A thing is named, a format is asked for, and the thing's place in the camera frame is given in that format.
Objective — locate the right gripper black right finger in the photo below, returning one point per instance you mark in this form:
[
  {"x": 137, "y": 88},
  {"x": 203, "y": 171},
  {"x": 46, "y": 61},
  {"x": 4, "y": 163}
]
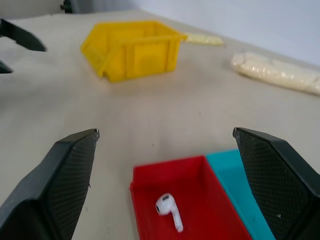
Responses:
[{"x": 280, "y": 180}]

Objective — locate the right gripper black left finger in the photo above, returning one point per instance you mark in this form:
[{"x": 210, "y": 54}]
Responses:
[{"x": 50, "y": 180}]

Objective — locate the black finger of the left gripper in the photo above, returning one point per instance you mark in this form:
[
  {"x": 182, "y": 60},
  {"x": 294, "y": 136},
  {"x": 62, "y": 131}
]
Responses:
[
  {"x": 22, "y": 37},
  {"x": 4, "y": 68}
]

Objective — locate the yellow plastic bin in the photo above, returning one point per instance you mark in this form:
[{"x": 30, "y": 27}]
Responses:
[{"x": 145, "y": 57}]

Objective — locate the teal rectangular tray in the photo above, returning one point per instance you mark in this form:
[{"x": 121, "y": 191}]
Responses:
[{"x": 230, "y": 175}]

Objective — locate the dark object behind table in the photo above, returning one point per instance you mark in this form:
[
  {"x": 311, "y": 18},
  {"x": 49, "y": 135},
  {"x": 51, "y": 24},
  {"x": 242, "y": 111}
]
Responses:
[{"x": 68, "y": 5}]

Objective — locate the red rectangular tray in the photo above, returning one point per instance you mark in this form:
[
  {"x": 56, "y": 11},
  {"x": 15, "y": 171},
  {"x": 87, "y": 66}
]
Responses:
[{"x": 207, "y": 200}]

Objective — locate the white grain bag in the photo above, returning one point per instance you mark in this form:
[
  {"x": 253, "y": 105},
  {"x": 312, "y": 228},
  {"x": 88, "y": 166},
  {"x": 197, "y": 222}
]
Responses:
[{"x": 270, "y": 72}]

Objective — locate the pale yellow grain bag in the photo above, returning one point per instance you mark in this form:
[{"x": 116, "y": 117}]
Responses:
[{"x": 205, "y": 39}]

